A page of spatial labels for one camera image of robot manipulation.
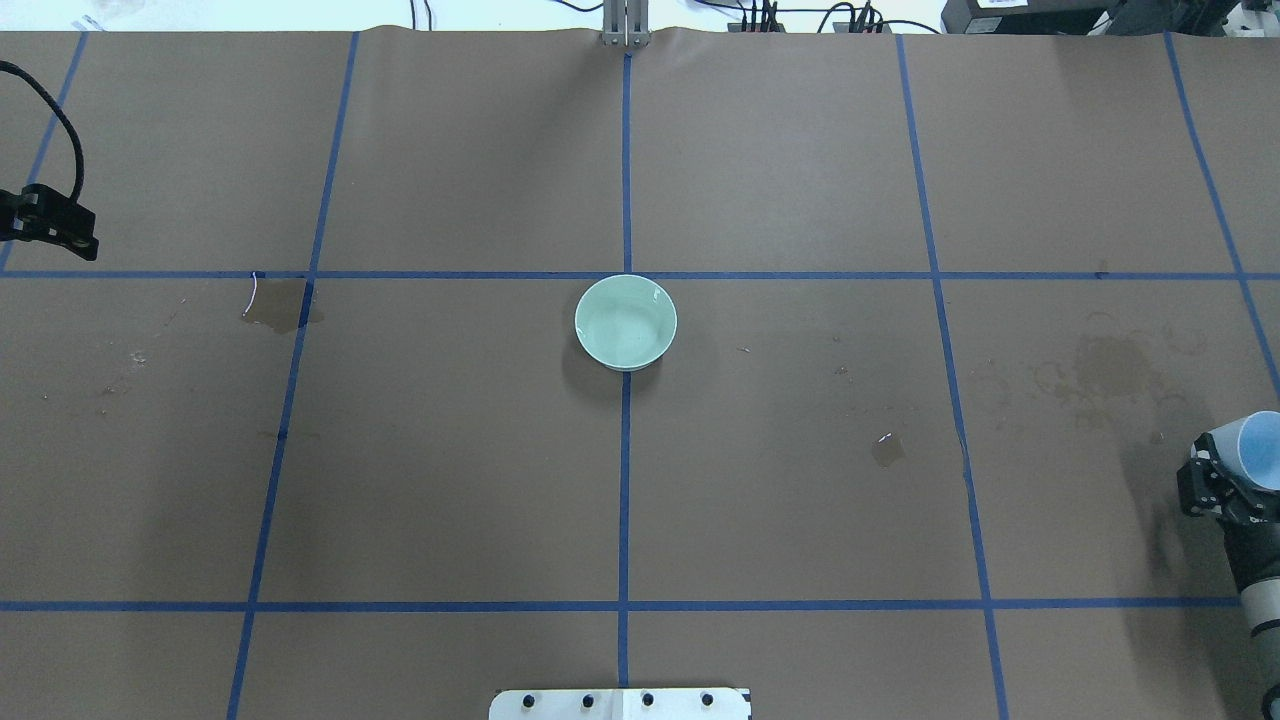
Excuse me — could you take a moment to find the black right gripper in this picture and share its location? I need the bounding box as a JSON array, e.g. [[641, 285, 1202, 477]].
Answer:
[[1176, 432, 1279, 592]]

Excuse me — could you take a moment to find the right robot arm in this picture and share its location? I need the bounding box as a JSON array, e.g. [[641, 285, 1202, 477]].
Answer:
[[1176, 432, 1279, 719]]

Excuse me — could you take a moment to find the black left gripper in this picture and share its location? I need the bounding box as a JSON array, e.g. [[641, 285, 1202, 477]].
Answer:
[[1, 186, 99, 263]]

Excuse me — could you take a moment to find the black box with label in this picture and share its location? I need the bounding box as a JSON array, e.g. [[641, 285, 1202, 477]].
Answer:
[[940, 1, 1114, 36]]

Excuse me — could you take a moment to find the light blue plastic cup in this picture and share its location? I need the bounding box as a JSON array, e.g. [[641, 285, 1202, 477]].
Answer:
[[1236, 411, 1279, 492]]

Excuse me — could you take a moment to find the light green ceramic bowl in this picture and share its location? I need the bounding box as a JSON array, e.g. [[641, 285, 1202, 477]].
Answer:
[[573, 274, 678, 372]]

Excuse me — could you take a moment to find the aluminium frame post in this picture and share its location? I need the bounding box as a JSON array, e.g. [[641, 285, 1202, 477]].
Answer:
[[600, 0, 652, 49]]

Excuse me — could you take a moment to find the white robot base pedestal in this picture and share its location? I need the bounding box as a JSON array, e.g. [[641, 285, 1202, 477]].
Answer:
[[488, 687, 753, 719]]

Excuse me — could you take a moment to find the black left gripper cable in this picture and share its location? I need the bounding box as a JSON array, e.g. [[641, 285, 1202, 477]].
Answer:
[[0, 60, 86, 206]]

